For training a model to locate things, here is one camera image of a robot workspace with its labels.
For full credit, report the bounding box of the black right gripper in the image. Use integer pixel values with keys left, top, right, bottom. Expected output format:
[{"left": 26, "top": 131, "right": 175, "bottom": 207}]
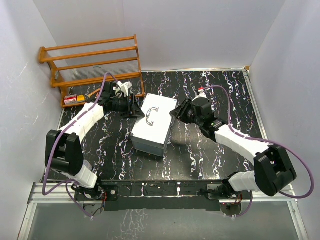
[{"left": 170, "top": 99, "right": 203, "bottom": 127}]

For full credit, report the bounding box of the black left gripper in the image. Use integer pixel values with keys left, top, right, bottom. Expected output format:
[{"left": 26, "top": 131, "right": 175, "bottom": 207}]
[{"left": 111, "top": 94, "right": 145, "bottom": 119}]

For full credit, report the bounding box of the grey storage box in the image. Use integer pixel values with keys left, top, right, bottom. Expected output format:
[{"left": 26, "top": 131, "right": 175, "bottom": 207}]
[{"left": 130, "top": 93, "right": 178, "bottom": 157}]

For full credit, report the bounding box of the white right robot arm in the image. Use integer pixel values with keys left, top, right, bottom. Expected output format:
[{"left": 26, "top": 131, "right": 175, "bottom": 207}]
[{"left": 170, "top": 97, "right": 297, "bottom": 199}]

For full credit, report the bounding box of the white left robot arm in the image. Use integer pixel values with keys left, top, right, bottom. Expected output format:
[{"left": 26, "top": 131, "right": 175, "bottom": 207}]
[{"left": 45, "top": 82, "right": 145, "bottom": 200}]

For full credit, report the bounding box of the red white medicine box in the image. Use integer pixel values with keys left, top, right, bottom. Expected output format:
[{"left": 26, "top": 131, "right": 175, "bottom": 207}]
[{"left": 63, "top": 94, "right": 78, "bottom": 105}]

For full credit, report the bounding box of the orange patterned box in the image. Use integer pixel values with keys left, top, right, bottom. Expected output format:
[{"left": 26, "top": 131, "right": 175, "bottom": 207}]
[{"left": 85, "top": 88, "right": 101, "bottom": 99}]

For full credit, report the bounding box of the yellow small box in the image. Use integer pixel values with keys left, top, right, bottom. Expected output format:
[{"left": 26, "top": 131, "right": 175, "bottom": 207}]
[{"left": 76, "top": 95, "right": 86, "bottom": 103}]

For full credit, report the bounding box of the orange wooden shelf rack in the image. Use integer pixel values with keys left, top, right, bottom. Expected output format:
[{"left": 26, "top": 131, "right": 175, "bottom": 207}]
[{"left": 37, "top": 34, "right": 143, "bottom": 109}]

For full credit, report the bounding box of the clear plastic cup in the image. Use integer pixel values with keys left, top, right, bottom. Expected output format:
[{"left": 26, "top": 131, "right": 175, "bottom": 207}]
[{"left": 83, "top": 160, "right": 93, "bottom": 172}]

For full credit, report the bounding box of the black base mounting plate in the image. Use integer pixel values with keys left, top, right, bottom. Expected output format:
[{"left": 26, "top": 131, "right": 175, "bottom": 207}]
[{"left": 72, "top": 180, "right": 250, "bottom": 216}]

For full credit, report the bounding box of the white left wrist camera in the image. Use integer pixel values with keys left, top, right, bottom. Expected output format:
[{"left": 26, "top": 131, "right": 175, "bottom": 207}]
[{"left": 114, "top": 81, "right": 132, "bottom": 97}]

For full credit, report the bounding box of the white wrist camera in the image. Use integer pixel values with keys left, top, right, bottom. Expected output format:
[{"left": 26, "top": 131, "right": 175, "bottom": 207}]
[
  {"left": 114, "top": 81, "right": 132, "bottom": 97},
  {"left": 194, "top": 87, "right": 207, "bottom": 99}
]

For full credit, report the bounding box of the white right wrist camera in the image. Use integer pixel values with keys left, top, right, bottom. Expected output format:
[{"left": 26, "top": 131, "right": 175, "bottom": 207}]
[{"left": 194, "top": 87, "right": 207, "bottom": 99}]

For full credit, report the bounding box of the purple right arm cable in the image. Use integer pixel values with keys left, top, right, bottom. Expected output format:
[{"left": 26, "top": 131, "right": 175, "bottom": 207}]
[{"left": 202, "top": 85, "right": 315, "bottom": 219}]

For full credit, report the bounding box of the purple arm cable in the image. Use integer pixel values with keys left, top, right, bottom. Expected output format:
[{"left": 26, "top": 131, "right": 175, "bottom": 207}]
[
  {"left": 202, "top": 85, "right": 315, "bottom": 219},
  {"left": 42, "top": 72, "right": 121, "bottom": 218}
]

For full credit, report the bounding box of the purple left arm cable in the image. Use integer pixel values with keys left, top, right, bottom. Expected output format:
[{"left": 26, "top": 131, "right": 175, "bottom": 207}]
[{"left": 42, "top": 72, "right": 121, "bottom": 218}]

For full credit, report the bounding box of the aluminium frame rail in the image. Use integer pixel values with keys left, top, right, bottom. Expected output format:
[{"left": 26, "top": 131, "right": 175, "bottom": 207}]
[{"left": 28, "top": 180, "right": 290, "bottom": 203}]

